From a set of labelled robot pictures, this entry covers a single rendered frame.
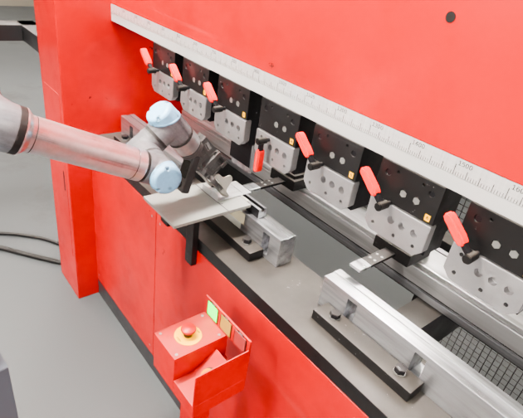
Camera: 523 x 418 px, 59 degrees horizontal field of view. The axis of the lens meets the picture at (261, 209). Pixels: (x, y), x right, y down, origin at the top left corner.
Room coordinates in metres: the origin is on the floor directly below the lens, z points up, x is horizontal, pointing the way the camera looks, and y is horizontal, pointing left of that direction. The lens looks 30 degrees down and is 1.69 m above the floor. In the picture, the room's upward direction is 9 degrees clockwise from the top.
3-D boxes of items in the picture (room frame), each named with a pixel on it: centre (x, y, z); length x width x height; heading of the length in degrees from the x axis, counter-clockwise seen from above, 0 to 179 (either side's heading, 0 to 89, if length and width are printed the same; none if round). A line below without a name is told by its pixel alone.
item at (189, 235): (1.16, 0.22, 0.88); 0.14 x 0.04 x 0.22; 133
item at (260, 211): (1.27, 0.06, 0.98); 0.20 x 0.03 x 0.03; 43
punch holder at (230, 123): (1.31, 0.10, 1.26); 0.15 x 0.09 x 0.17; 43
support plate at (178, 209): (1.19, 0.19, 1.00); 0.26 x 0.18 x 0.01; 133
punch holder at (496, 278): (0.72, -0.45, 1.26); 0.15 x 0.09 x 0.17; 43
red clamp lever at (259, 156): (1.13, 0.02, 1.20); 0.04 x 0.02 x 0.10; 133
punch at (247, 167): (1.29, 0.08, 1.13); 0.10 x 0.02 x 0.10; 43
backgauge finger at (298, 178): (1.40, -0.04, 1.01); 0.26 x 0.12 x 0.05; 133
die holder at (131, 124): (1.69, 0.46, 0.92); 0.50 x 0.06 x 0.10; 43
